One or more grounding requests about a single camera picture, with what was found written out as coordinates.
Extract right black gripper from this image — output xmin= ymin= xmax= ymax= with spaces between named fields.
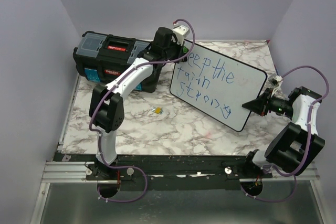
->
xmin=243 ymin=88 xmax=294 ymax=118

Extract green black whiteboard eraser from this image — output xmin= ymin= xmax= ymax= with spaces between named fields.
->
xmin=181 ymin=46 xmax=188 ymax=56

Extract white dry-erase whiteboard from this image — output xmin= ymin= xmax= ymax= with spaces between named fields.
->
xmin=170 ymin=41 xmax=267 ymax=132

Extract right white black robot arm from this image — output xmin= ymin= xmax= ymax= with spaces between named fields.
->
xmin=241 ymin=87 xmax=325 ymax=178

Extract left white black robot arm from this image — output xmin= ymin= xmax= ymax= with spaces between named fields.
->
xmin=89 ymin=24 xmax=195 ymax=179

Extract yellow hex key set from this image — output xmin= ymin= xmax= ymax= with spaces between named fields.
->
xmin=150 ymin=107 xmax=163 ymax=114

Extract black plastic toolbox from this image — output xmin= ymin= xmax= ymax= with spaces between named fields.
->
xmin=73 ymin=31 xmax=163 ymax=83

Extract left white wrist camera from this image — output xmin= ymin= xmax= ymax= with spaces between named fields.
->
xmin=172 ymin=25 xmax=190 ymax=46

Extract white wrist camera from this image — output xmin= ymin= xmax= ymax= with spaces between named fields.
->
xmin=268 ymin=74 xmax=283 ymax=96
xmin=172 ymin=25 xmax=190 ymax=46

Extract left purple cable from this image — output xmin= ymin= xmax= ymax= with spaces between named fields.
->
xmin=88 ymin=19 xmax=196 ymax=204

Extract purple cable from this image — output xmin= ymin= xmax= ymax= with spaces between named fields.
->
xmin=240 ymin=66 xmax=330 ymax=203
xmin=88 ymin=19 xmax=196 ymax=204

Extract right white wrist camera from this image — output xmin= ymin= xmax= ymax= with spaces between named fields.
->
xmin=268 ymin=74 xmax=283 ymax=96

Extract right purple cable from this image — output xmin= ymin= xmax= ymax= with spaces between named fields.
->
xmin=240 ymin=66 xmax=330 ymax=203

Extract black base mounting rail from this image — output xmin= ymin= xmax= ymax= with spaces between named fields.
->
xmin=53 ymin=152 xmax=279 ymax=192

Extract aluminium extrusion frame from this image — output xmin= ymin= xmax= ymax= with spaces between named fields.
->
xmin=32 ymin=65 xmax=325 ymax=223

